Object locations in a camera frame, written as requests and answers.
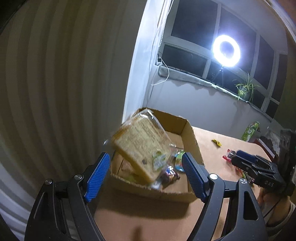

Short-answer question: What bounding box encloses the potted spider plant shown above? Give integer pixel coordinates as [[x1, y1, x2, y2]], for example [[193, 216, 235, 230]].
[[232, 72, 259, 102]]

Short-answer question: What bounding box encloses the white lace tablecloth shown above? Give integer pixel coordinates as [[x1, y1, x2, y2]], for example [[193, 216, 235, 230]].
[[266, 130, 280, 154]]

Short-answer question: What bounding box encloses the white hanging cable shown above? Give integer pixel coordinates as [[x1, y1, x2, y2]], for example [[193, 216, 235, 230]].
[[150, 0, 171, 86]]

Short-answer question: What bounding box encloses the brown Snickers bar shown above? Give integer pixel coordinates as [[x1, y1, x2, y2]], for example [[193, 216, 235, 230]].
[[161, 166, 180, 185]]

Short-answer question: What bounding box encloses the person's right hand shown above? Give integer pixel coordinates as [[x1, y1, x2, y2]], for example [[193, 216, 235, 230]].
[[257, 188, 290, 226]]

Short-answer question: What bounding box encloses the white ring light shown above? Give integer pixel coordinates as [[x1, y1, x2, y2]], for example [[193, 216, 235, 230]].
[[212, 35, 241, 67]]

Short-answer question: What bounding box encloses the open cardboard box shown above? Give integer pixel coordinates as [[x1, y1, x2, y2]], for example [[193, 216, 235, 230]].
[[110, 108, 203, 203]]

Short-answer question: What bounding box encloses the yellow wrapped candy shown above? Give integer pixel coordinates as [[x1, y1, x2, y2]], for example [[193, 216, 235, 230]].
[[212, 139, 222, 147]]

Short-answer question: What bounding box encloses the jelly cup with blue lid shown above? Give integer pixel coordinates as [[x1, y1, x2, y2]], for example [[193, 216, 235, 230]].
[[174, 150, 185, 172]]

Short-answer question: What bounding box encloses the grey windowsill cloth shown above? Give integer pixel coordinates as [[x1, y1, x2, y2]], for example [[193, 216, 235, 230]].
[[157, 65, 273, 121]]

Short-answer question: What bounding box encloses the green white carton box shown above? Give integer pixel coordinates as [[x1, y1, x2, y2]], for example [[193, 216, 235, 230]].
[[241, 121, 260, 142]]

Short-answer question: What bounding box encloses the black tripod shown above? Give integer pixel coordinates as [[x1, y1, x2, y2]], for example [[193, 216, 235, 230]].
[[211, 66, 224, 85]]

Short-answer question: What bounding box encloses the bagged sliced bread loaf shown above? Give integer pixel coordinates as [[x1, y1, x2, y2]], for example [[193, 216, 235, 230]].
[[111, 108, 177, 184]]

